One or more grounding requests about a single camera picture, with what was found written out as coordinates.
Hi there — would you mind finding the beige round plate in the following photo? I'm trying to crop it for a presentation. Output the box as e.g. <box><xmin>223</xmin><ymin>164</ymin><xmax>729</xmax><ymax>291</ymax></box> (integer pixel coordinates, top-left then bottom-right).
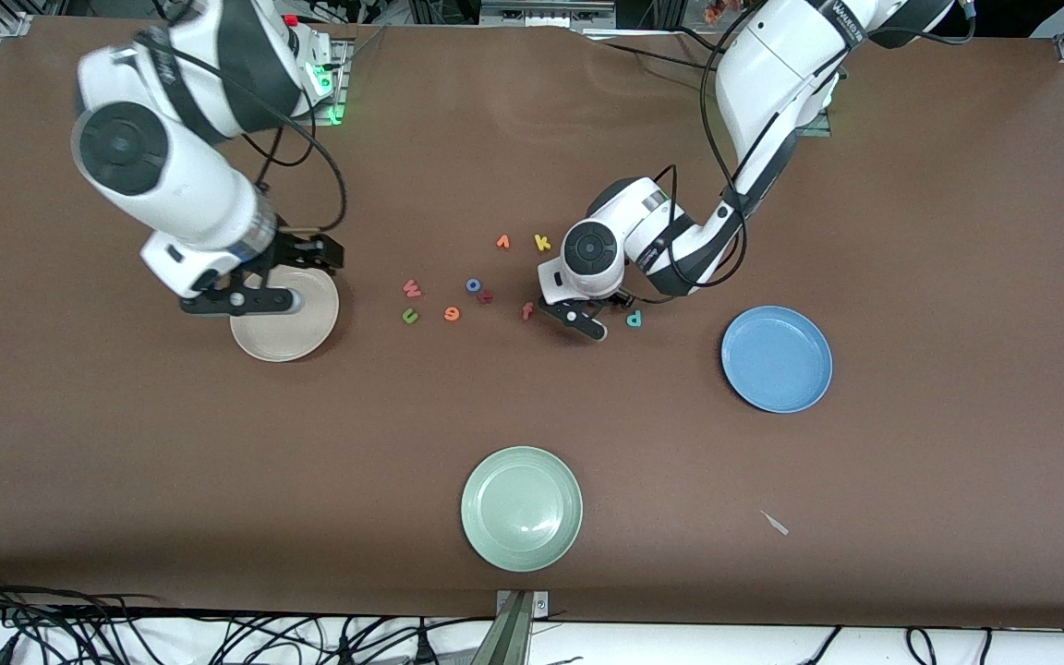
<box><xmin>230</xmin><ymin>266</ymin><xmax>341</xmax><ymax>363</ymax></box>

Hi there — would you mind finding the blue round plate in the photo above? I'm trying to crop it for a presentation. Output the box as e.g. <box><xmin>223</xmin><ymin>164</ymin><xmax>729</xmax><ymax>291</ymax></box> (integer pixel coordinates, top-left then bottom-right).
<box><xmin>720</xmin><ymin>306</ymin><xmax>834</xmax><ymax>414</ymax></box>

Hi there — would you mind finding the pale green round plate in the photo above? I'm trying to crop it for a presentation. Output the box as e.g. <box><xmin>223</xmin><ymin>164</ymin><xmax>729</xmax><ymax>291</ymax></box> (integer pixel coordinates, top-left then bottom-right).
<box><xmin>460</xmin><ymin>446</ymin><xmax>584</xmax><ymax>573</ymax></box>

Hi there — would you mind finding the brown paper table cover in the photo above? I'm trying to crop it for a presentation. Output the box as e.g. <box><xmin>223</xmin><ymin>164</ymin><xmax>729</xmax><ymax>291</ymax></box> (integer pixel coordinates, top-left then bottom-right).
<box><xmin>0</xmin><ymin>14</ymin><xmax>1064</xmax><ymax>631</ymax></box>

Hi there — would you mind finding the long black arm cable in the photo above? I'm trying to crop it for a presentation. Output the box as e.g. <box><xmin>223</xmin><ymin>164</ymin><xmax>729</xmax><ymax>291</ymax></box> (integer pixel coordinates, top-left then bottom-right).
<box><xmin>135</xmin><ymin>0</ymin><xmax>316</xmax><ymax>170</ymax></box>

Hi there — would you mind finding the thin black table cable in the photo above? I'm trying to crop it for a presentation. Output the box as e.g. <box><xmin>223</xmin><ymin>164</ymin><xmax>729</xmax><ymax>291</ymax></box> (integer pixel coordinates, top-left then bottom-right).
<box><xmin>583</xmin><ymin>26</ymin><xmax>732</xmax><ymax>77</ymax></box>

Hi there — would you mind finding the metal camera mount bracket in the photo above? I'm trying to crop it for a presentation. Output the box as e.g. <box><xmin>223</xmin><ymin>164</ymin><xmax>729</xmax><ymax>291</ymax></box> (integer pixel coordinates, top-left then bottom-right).
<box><xmin>492</xmin><ymin>589</ymin><xmax>551</xmax><ymax>665</ymax></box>

